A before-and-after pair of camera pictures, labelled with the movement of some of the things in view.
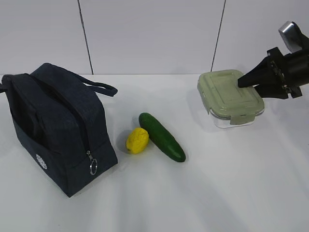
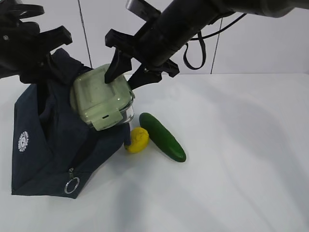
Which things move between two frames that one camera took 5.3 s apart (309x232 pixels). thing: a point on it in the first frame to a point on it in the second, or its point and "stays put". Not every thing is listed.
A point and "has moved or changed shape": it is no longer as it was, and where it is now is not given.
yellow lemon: x=137 y=141 stays put
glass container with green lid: x=229 y=105 to x=100 y=105
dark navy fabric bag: x=62 y=137 has moved or changed shape
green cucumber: x=161 y=138 stays put
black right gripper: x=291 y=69 to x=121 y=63
